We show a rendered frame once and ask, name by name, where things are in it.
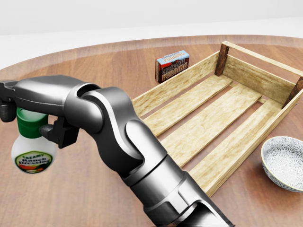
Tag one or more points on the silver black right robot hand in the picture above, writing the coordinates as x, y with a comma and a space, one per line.
42, 92

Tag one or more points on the white salad dressing bottle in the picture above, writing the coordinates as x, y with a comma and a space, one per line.
32, 151

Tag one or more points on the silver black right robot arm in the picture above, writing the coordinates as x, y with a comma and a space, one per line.
123, 132

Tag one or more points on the wooden slat tray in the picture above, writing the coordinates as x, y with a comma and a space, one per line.
208, 127

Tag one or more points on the chocolate pudding box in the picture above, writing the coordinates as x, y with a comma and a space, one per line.
172, 67

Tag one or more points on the white patterned bowl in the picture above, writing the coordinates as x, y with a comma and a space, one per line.
284, 160

